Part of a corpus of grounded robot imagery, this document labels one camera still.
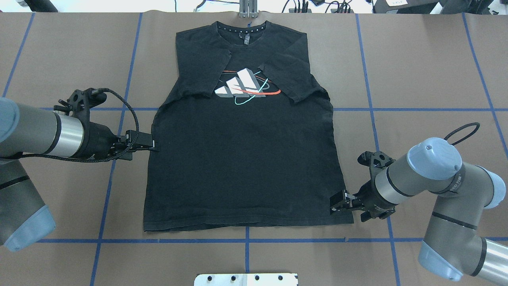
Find white mounting plate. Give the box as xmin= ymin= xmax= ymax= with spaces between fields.
xmin=194 ymin=273 xmax=299 ymax=286

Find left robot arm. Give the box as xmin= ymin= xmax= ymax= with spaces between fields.
xmin=0 ymin=89 xmax=157 ymax=252

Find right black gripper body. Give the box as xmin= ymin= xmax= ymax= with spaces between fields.
xmin=352 ymin=181 xmax=396 ymax=222

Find aluminium frame post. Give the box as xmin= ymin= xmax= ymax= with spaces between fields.
xmin=238 ymin=0 xmax=259 ymax=19

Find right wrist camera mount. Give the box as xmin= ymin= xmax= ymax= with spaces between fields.
xmin=357 ymin=151 xmax=395 ymax=178

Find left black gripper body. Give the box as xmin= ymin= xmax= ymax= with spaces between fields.
xmin=81 ymin=122 xmax=127 ymax=160

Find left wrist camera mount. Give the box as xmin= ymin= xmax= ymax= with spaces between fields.
xmin=53 ymin=88 xmax=107 ymax=119

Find black graphic t-shirt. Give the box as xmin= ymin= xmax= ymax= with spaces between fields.
xmin=143 ymin=21 xmax=354 ymax=232

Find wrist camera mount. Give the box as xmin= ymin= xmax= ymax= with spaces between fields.
xmin=357 ymin=151 xmax=395 ymax=178
xmin=53 ymin=88 xmax=107 ymax=119

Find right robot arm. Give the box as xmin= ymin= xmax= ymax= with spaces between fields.
xmin=329 ymin=137 xmax=508 ymax=286

